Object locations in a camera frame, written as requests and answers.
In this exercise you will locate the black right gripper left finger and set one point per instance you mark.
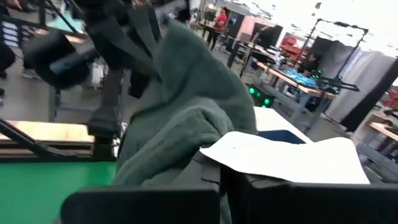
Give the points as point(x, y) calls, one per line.
point(202, 174)

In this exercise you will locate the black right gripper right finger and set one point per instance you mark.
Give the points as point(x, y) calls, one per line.
point(248, 182)

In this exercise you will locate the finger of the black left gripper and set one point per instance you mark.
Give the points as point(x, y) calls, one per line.
point(146, 28)
point(124, 46)

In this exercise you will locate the dark green garment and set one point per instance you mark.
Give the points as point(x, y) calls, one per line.
point(192, 102)

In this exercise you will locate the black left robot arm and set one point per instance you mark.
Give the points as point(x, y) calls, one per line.
point(59, 59)

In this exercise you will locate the light wooden desk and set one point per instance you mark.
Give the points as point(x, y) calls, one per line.
point(270, 119)

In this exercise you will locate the person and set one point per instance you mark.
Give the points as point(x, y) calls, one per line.
point(219, 26)

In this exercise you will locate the black box with green lights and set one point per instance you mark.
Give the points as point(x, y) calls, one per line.
point(261, 96)

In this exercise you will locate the wooden top workbench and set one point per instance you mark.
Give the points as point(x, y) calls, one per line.
point(292, 82)

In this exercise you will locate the teal cloth pile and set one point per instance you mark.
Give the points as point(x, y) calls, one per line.
point(300, 77)

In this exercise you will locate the black monitor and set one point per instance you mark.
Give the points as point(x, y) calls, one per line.
point(267, 35)

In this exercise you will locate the red storage bins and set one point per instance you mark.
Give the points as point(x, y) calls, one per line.
point(292, 45)

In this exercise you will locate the grey curtain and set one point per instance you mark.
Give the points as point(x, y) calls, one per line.
point(363, 81)

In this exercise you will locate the black aluminium table frame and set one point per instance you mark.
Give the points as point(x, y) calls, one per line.
point(46, 152)

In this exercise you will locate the black tube rig frame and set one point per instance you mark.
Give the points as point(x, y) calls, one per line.
point(342, 26)

